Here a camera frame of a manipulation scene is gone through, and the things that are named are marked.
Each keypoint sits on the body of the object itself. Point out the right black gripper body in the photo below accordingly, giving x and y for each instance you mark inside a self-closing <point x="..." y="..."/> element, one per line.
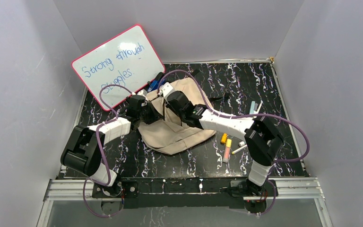
<point x="168" y="104"/>

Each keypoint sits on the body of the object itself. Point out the orange highlighter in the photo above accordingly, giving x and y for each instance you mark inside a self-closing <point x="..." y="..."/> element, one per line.
<point x="224" y="138"/>

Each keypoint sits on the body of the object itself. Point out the black base frame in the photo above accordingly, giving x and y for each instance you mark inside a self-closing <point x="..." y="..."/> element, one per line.
<point x="229" y="192"/>

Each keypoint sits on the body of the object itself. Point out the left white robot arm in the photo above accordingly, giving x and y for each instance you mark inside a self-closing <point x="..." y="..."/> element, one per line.
<point x="84" y="151"/>

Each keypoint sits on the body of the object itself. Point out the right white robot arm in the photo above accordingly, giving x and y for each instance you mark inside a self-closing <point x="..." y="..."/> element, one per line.
<point x="262" y="137"/>

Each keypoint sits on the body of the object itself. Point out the aluminium rail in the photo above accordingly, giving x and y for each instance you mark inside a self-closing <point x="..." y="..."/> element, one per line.
<point x="75" y="189"/>

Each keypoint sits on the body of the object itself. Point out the yellow pink highlighter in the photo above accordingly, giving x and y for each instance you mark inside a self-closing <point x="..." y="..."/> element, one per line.
<point x="227" y="151"/>

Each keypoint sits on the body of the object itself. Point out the beige backpack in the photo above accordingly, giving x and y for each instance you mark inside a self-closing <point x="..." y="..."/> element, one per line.
<point x="170" y="135"/>

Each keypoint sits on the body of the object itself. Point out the light blue eraser box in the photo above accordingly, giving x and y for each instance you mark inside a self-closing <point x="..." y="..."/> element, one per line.
<point x="255" y="107"/>

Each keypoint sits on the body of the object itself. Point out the pink framed whiteboard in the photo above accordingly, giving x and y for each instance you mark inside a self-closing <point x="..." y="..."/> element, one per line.
<point x="119" y="66"/>

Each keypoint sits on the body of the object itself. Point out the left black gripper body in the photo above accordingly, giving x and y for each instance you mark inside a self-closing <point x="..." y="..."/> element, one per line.
<point x="154" y="113"/>

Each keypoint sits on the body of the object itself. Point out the green white glue stick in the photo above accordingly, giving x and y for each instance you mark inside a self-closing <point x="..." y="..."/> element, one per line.
<point x="242" y="143"/>

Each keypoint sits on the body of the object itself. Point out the yellow white pen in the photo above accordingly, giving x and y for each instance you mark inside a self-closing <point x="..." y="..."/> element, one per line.
<point x="239" y="149"/>

